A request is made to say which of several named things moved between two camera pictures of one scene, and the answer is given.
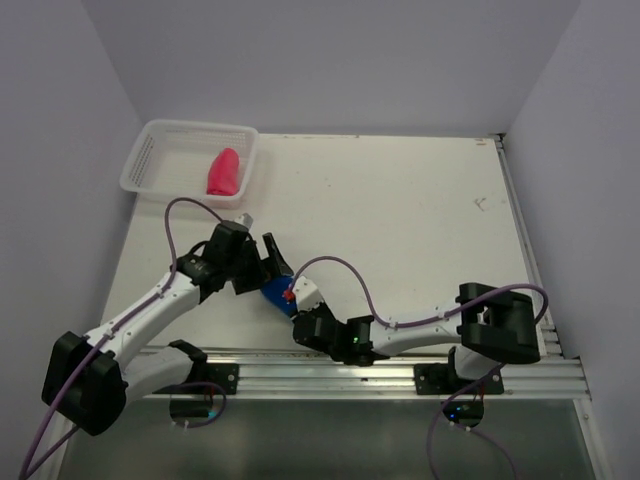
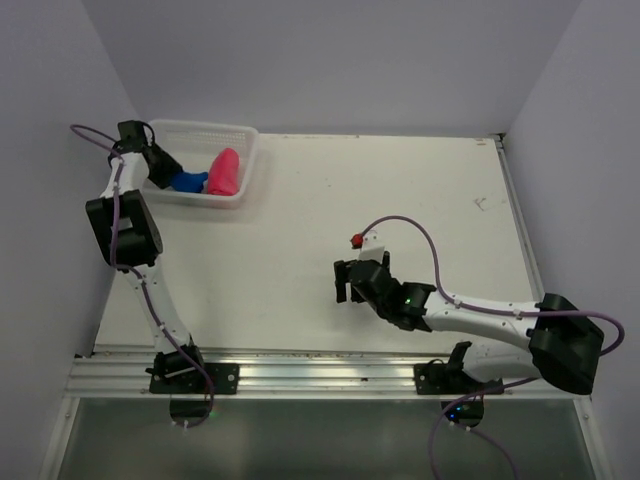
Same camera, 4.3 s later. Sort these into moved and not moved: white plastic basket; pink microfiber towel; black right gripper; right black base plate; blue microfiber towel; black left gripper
Moved: black left gripper; black right gripper; blue microfiber towel
Not moved: pink microfiber towel; white plastic basket; right black base plate
